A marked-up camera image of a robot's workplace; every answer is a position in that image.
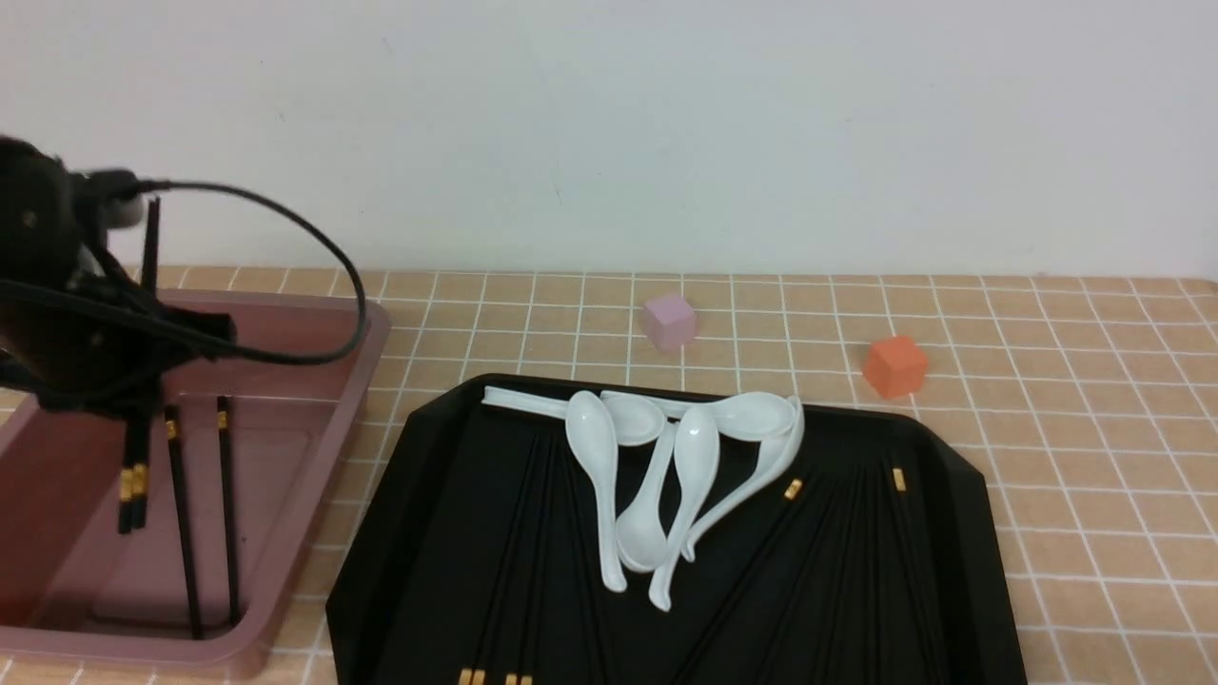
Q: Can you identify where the black chopstick in bin right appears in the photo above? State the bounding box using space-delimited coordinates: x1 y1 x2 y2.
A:
216 396 241 626

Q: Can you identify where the white spoon far right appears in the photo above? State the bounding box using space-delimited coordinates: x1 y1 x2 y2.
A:
682 396 805 562

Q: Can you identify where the pink cube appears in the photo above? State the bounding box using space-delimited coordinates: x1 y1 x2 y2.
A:
642 293 697 353

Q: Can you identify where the white spoon top left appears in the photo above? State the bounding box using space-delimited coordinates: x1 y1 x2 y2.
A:
482 386 667 446

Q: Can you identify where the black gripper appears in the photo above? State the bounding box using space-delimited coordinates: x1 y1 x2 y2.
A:
1 137 238 418

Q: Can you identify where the white spoon bowl down centre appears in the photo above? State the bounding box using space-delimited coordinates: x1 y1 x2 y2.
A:
615 423 676 574

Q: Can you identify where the black cable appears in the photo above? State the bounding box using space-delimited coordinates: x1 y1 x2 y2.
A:
0 179 368 366

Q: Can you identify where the black chopstick gold band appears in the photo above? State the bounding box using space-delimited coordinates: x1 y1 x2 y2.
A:
503 434 609 684
469 438 544 684
118 196 162 535
889 466 950 684
127 414 152 531
670 473 812 684
457 438 540 684
519 447 619 685

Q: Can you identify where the white spoon left upright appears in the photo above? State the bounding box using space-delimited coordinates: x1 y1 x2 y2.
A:
564 391 628 594

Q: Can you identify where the black plastic tray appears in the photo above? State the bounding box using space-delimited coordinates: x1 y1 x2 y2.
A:
326 374 1028 684

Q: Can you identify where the white spoon top right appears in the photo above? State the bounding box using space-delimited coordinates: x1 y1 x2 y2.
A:
600 390 797 442

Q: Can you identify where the pink plastic bin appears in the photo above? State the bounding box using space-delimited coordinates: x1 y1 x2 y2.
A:
1 306 390 679

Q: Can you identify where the black chopstick in bin left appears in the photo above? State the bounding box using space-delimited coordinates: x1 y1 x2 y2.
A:
164 403 203 640

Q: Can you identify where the black chopstick in bin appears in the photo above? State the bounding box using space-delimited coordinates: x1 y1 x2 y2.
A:
164 403 203 640
216 396 241 626

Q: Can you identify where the orange cube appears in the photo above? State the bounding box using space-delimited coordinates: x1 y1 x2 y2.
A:
862 336 931 400

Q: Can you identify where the white spoon centre right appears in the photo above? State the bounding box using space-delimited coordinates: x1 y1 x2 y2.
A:
648 406 719 613

